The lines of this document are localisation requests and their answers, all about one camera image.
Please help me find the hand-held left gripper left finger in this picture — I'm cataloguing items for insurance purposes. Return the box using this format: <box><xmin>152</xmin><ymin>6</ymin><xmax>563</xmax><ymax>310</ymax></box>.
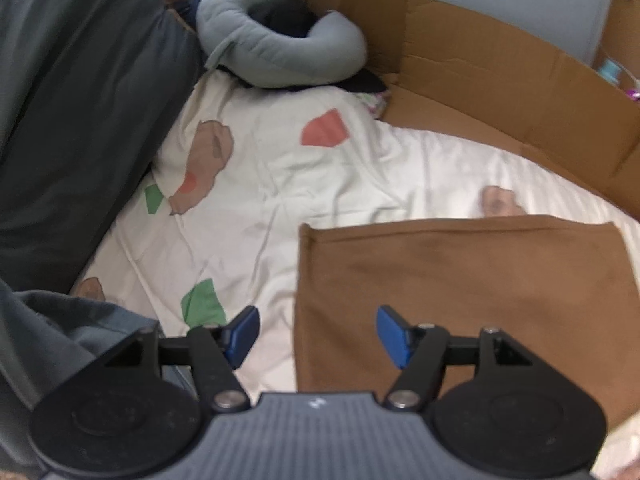
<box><xmin>102</xmin><ymin>306</ymin><xmax>261</xmax><ymax>412</ymax></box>

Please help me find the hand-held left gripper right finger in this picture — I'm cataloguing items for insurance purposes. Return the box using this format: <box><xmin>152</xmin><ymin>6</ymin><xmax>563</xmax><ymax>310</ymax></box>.
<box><xmin>376</xmin><ymin>306</ymin><xmax>535</xmax><ymax>411</ymax></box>

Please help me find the brown printed t-shirt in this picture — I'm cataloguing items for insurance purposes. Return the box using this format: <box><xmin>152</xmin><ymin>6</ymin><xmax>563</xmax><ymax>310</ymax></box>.
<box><xmin>295</xmin><ymin>214</ymin><xmax>640</xmax><ymax>428</ymax></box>

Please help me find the white bear print blanket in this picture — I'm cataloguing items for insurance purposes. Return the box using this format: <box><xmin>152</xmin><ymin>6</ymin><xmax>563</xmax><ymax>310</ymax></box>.
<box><xmin>67</xmin><ymin>67</ymin><xmax>640</xmax><ymax>480</ymax></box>

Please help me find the grey garment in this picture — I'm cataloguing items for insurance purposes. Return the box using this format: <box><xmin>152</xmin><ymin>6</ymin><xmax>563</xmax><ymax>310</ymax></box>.
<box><xmin>0</xmin><ymin>277</ymin><xmax>197</xmax><ymax>463</ymax></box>

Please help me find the colourful patterned cloth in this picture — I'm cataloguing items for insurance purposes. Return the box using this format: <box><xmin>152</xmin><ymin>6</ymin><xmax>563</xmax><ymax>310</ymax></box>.
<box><xmin>357</xmin><ymin>91</ymin><xmax>389</xmax><ymax>119</ymax></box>

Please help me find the grey neck pillow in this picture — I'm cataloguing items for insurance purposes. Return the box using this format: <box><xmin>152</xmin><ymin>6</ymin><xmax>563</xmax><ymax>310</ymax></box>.
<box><xmin>195</xmin><ymin>0</ymin><xmax>369</xmax><ymax>92</ymax></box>

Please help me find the brown cardboard sheet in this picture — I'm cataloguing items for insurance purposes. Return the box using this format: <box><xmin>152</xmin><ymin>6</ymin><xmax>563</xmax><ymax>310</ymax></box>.
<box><xmin>279</xmin><ymin>0</ymin><xmax>640</xmax><ymax>222</ymax></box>

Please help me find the dark grey pillow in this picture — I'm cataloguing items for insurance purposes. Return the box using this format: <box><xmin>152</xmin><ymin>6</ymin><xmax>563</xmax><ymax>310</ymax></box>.
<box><xmin>0</xmin><ymin>0</ymin><xmax>207</xmax><ymax>295</ymax></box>

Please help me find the black cloth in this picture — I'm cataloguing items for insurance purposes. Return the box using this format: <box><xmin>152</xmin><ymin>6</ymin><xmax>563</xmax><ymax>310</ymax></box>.
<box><xmin>246</xmin><ymin>0</ymin><xmax>389</xmax><ymax>96</ymax></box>

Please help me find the tall cardboard panel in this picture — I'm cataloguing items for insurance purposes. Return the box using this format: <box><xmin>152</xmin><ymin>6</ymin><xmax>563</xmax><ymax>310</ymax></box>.
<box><xmin>606</xmin><ymin>0</ymin><xmax>640</xmax><ymax>63</ymax></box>

